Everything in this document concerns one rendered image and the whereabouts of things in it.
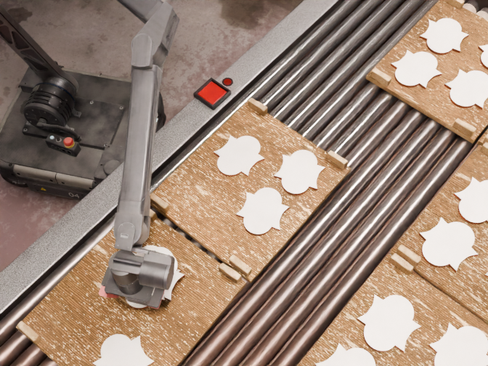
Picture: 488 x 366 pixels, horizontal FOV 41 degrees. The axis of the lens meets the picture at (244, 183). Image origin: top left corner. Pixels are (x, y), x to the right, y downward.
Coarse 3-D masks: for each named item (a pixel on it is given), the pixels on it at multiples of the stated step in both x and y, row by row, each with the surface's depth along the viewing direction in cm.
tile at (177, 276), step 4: (160, 252) 154; (164, 252) 154; (176, 264) 153; (176, 268) 152; (176, 272) 152; (176, 276) 151; (180, 276) 151; (184, 276) 152; (172, 280) 151; (176, 280) 151; (172, 284) 150; (172, 288) 150; (164, 292) 149; (168, 292) 149; (164, 296) 149; (168, 296) 149; (168, 300) 149
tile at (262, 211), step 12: (264, 192) 165; (276, 192) 164; (252, 204) 163; (264, 204) 163; (276, 204) 163; (240, 216) 162; (252, 216) 161; (264, 216) 161; (276, 216) 161; (252, 228) 159; (264, 228) 159; (276, 228) 159
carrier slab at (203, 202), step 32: (224, 128) 176; (256, 128) 176; (288, 128) 176; (192, 160) 171; (320, 160) 170; (160, 192) 166; (192, 192) 166; (224, 192) 166; (320, 192) 166; (192, 224) 161; (224, 224) 161; (288, 224) 161; (224, 256) 157; (256, 256) 157
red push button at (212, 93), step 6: (210, 84) 185; (204, 90) 184; (210, 90) 184; (216, 90) 184; (222, 90) 184; (204, 96) 183; (210, 96) 183; (216, 96) 183; (222, 96) 183; (210, 102) 182
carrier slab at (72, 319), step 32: (160, 224) 161; (96, 256) 157; (192, 256) 157; (64, 288) 153; (96, 288) 153; (192, 288) 153; (224, 288) 153; (32, 320) 149; (64, 320) 149; (96, 320) 149; (128, 320) 149; (160, 320) 149; (192, 320) 149; (64, 352) 145; (96, 352) 145; (160, 352) 145
